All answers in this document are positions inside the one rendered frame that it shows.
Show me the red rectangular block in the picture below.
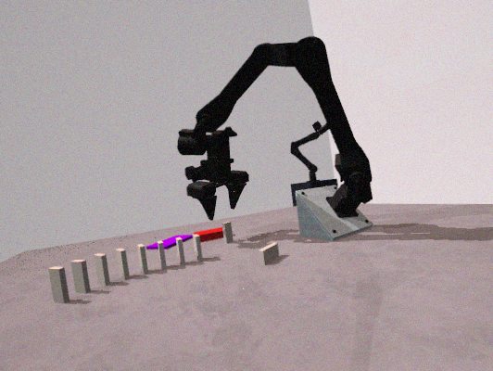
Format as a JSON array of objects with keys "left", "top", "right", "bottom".
[{"left": 195, "top": 228, "right": 223, "bottom": 242}]

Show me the purple flat block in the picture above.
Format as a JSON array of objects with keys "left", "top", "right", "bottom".
[{"left": 146, "top": 235, "right": 193, "bottom": 249}]

